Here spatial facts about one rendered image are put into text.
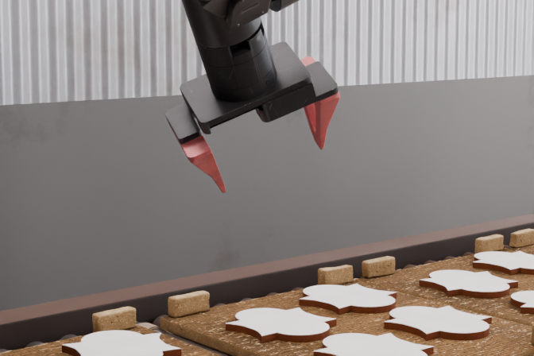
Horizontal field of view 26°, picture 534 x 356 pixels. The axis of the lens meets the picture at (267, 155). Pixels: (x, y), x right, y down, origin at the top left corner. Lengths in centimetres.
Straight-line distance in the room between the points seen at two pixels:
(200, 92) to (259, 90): 6
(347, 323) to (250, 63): 65
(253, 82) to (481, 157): 328
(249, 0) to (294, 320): 72
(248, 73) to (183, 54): 237
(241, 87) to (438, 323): 64
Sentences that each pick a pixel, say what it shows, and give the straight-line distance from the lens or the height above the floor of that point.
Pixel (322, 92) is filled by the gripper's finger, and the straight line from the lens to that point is 98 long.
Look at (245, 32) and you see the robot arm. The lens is 93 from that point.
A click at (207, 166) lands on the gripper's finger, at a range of 98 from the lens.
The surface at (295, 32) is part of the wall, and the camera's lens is 356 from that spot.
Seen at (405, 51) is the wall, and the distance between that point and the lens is 390.
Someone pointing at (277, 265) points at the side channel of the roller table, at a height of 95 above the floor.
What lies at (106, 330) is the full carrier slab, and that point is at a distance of 149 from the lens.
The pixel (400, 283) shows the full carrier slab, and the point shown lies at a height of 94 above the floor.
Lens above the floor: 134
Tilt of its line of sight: 7 degrees down
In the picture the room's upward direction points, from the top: straight up
